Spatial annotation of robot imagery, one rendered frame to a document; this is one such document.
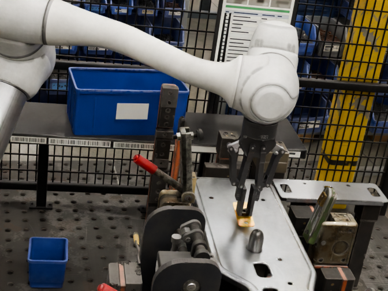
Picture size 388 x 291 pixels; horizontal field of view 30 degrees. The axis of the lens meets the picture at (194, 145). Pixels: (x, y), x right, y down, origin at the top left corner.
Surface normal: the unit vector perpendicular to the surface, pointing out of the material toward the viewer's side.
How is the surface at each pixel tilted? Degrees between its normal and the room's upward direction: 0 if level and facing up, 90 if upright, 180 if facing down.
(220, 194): 0
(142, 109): 90
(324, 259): 90
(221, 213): 0
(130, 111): 90
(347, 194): 0
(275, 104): 90
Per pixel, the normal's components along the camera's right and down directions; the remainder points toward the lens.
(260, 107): 0.12, 0.41
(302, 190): 0.13, -0.90
